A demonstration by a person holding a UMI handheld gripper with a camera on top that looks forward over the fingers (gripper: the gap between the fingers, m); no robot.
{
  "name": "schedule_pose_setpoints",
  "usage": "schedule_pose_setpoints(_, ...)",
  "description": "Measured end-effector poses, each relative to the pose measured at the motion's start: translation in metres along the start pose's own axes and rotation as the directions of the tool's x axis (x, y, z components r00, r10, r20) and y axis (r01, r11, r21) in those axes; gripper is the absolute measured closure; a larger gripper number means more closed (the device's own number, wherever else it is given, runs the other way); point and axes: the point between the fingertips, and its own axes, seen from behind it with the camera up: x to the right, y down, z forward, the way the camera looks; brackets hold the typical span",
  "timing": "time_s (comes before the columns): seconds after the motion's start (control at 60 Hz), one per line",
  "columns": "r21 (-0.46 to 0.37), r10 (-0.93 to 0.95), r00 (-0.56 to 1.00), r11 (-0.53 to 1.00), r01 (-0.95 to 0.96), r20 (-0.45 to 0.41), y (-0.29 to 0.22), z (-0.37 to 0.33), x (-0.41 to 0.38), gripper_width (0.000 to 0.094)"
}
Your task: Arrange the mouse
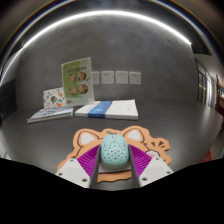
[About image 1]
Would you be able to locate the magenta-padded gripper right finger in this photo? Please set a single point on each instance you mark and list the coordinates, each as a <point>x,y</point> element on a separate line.
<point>143,163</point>

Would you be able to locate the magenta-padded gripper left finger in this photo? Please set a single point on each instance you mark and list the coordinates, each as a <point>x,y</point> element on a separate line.
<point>85,165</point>

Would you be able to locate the grey magazine stack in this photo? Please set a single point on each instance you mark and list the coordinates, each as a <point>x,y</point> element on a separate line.
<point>50,114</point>

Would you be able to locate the white colourful picture card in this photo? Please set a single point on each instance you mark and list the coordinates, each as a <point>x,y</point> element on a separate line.
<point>53,99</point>

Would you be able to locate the red metal chair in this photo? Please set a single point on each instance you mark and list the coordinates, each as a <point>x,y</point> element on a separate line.
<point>206,157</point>

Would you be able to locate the white ceiling light strip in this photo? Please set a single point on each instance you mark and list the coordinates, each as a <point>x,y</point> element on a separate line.
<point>100,12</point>

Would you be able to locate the orange corgi-shaped mouse pad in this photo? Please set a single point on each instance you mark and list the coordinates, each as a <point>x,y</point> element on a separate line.
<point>83,138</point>

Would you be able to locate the green menu sign stand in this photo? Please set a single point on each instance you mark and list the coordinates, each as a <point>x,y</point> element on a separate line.
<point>77,81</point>

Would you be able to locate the mint green computer mouse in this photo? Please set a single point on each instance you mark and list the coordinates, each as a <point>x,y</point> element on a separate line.
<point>114,151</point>

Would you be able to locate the white and blue book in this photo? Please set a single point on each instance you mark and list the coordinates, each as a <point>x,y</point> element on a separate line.
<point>110,110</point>

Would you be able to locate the dark-framed glass door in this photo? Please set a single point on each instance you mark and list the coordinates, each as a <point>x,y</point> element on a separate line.
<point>202,86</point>

